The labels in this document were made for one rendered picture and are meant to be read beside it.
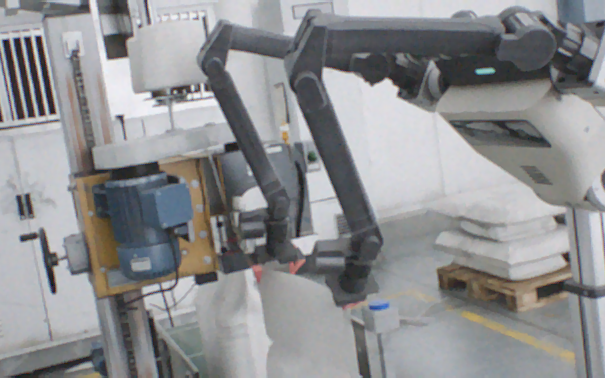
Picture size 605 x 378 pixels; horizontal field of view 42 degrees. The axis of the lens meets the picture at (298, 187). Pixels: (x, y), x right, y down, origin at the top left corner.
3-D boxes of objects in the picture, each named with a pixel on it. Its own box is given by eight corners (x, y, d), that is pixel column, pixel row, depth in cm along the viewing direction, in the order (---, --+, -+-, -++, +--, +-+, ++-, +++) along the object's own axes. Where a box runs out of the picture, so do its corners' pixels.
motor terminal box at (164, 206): (198, 228, 188) (190, 181, 186) (164, 239, 180) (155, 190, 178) (177, 227, 193) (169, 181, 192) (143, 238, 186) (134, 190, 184)
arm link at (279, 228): (291, 220, 196) (286, 206, 201) (264, 223, 195) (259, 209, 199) (290, 241, 200) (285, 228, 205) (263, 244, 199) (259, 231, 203)
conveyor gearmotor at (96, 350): (131, 376, 363) (126, 345, 361) (99, 384, 358) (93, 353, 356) (121, 358, 391) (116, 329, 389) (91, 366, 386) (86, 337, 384)
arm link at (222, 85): (222, 54, 176) (214, 45, 186) (199, 65, 175) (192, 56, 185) (296, 210, 194) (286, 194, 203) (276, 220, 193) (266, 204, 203)
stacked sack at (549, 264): (570, 269, 473) (568, 250, 472) (510, 286, 458) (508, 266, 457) (503, 253, 535) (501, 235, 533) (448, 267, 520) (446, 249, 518)
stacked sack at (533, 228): (562, 234, 469) (560, 211, 467) (499, 248, 458) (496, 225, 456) (504, 220, 533) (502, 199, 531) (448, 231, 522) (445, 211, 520)
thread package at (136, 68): (190, 88, 215) (180, 26, 213) (138, 95, 210) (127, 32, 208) (178, 90, 229) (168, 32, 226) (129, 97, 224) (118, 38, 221)
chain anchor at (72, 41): (86, 54, 201) (81, 29, 200) (66, 56, 199) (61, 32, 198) (84, 55, 203) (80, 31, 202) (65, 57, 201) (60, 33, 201)
